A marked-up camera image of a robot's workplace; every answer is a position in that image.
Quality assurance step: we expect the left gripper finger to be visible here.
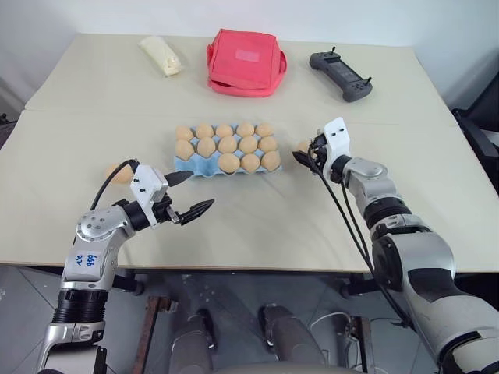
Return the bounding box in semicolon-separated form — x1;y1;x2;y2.
164;170;195;187
179;198;216;225

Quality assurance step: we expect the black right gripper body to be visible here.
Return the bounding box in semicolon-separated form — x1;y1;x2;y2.
306;132;331;174

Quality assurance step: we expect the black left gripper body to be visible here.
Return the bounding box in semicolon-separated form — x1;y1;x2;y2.
153;196;183;228

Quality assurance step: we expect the blue egg carton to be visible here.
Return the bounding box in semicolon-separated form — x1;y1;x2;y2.
172;122;284;178

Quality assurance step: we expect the grey remote controller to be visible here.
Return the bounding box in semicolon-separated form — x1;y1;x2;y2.
309;47;375;104

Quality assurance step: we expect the black table caster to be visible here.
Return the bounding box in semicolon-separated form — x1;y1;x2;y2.
338;274;377;300
112;269;146;298

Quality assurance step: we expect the red fabric bag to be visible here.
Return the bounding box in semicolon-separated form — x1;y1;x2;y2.
206;27;288;99

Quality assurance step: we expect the rusty metal bar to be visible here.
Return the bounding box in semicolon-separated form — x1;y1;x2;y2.
348;315;377;374
130;295;179;374

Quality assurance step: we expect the white plastic bag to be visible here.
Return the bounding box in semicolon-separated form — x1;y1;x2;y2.
137;35;184;79

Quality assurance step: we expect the dark grey rounded shape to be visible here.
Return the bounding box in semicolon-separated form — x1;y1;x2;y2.
168;308;218;374
258;304;332;374

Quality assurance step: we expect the black chair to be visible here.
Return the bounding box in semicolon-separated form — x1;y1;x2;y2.
450;79;499;203

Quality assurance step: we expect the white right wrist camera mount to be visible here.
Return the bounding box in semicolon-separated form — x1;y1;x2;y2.
323;116;352;175

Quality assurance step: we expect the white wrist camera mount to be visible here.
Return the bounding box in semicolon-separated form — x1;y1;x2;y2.
323;116;352;175
129;164;170;231

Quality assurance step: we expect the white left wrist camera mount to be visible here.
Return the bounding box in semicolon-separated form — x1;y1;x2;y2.
129;164;170;231

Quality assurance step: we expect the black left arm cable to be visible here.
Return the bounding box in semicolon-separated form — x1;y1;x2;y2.
94;158;140;208

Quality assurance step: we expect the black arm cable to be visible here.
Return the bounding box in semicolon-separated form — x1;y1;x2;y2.
339;179;376;270
310;146;413;329
94;158;140;208

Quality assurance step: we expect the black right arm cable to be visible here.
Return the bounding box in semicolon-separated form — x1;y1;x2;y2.
310;146;413;329
339;179;376;270

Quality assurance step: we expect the white floor cable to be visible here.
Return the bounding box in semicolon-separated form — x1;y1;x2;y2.
310;309;405;374

